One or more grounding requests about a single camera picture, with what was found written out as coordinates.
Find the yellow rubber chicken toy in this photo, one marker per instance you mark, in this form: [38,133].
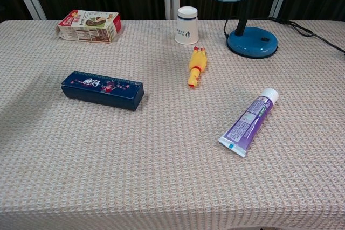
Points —
[197,64]

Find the purple white toothpaste tube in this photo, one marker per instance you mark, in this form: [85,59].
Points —
[248,123]

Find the blue desk lamp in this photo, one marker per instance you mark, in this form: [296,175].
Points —
[250,42]

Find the beige waffle-weave tablecloth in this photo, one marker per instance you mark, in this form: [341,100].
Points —
[161,173]

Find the red white food carton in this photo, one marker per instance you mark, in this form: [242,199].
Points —
[91,29]

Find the blue glasses case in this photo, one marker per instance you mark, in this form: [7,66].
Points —
[107,98]

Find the white paper cup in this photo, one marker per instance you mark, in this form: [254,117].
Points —
[186,29]

